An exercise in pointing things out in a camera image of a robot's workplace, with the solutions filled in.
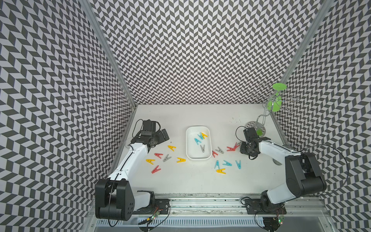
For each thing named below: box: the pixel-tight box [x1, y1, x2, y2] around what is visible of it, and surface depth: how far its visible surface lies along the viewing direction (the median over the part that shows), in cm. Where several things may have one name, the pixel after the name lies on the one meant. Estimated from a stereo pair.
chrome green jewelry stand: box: [245, 83, 300, 138], surface depth 84 cm
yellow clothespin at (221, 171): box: [215, 168, 227, 175], surface depth 87 cm
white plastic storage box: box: [185, 125, 213, 160], surface depth 98 cm
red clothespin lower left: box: [151, 165, 162, 174], surface depth 86 cm
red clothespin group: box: [226, 143, 241, 152], surface depth 96 cm
